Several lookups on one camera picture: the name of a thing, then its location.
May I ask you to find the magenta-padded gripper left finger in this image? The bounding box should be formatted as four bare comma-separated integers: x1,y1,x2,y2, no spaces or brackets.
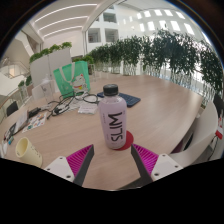
43,144,95,187

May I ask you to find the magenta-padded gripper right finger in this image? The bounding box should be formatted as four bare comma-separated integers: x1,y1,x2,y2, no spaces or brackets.
130,143,184,186

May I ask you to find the flat round red coaster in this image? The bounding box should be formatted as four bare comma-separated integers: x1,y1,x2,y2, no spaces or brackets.
114,130,135,151

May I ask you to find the cream ribbed plastic cup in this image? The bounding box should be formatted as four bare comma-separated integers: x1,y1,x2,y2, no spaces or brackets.
14,136,44,169

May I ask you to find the pale pink drink bottle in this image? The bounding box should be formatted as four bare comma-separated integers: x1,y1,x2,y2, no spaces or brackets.
97,83,128,150

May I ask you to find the white paper leaflet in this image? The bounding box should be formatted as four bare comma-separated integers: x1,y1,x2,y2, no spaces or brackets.
77,101,100,116

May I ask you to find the colourful sticker sheet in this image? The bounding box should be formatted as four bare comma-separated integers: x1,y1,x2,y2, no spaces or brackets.
21,111,48,134

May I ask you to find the white chair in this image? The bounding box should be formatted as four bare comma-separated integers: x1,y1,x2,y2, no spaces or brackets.
169,101,219,168

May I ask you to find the dark blue keyboard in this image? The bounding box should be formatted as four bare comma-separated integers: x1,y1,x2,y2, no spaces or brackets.
96,91,142,108

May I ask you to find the green tote bag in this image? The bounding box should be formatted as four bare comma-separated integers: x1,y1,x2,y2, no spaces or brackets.
52,60,91,99

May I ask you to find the row of green plants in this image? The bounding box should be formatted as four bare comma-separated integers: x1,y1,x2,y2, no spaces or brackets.
87,29,224,98

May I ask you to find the black cable bundle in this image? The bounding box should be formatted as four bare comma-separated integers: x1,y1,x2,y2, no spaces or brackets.
45,92,100,120

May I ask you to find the white planter wall with greenery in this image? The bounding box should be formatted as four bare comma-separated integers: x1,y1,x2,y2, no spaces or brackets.
28,41,73,88

